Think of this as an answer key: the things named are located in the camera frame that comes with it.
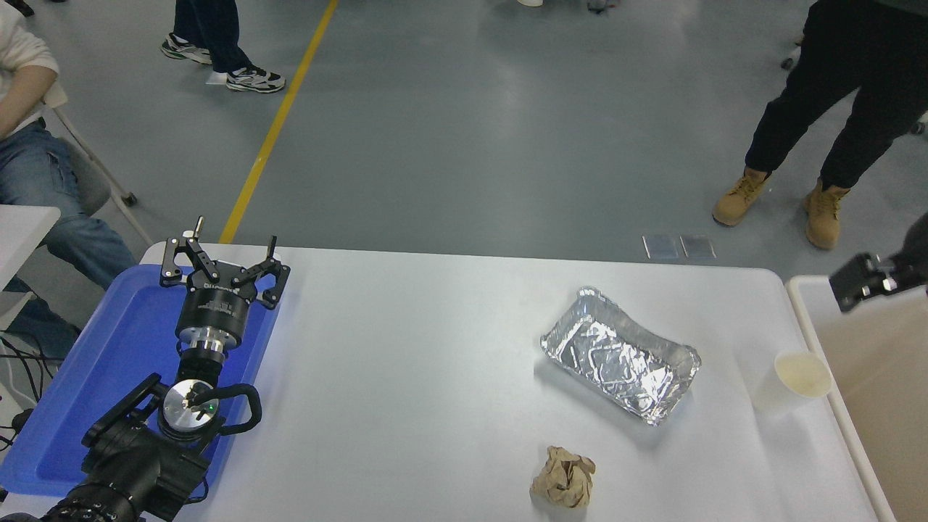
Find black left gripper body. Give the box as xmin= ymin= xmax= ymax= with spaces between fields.
xmin=175 ymin=268 xmax=256 ymax=339

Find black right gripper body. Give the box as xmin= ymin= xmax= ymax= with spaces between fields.
xmin=899 ymin=212 xmax=928 ymax=273

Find white paper cup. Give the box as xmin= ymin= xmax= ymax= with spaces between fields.
xmin=750 ymin=351 xmax=834 ymax=418

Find blue plastic tray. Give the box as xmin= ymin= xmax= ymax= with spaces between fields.
xmin=0 ymin=263 xmax=282 ymax=497

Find large pale bin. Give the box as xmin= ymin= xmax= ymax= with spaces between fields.
xmin=786 ymin=274 xmax=928 ymax=522

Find grey white chair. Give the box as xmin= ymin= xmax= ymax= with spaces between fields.
xmin=43 ymin=80 xmax=154 ymax=247

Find white side table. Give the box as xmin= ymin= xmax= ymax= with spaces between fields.
xmin=0 ymin=205 xmax=62 ymax=292

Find seated person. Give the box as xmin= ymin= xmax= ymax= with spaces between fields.
xmin=0 ymin=4 xmax=138 ymax=360

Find walking person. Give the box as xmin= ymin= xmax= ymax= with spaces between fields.
xmin=161 ymin=0 xmax=287 ymax=94

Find silver foil tray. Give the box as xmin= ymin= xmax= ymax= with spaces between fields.
xmin=540 ymin=286 xmax=702 ymax=426

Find crumpled tan paper ball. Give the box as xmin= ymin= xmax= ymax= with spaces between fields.
xmin=531 ymin=445 xmax=597 ymax=508

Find black cables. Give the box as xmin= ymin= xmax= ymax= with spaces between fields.
xmin=0 ymin=330 xmax=65 ymax=450

